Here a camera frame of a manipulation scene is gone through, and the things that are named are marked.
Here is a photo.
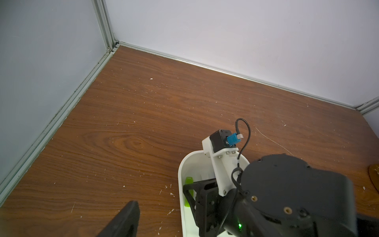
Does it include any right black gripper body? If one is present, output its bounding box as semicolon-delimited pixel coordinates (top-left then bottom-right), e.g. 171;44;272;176
183;180;237;237

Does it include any white oval storage box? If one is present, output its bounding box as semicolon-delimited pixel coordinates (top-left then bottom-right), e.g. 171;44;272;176
178;151;256;237

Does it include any green usb flash drive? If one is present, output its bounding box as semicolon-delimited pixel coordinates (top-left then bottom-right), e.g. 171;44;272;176
185;176;193;207

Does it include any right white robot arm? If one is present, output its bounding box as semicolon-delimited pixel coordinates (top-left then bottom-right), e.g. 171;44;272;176
179;151;379;237

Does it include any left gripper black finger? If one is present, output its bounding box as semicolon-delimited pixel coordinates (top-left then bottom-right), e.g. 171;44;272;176
97;200;140;237

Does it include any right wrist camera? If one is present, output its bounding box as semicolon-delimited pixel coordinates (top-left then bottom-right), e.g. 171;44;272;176
202;129;249;197

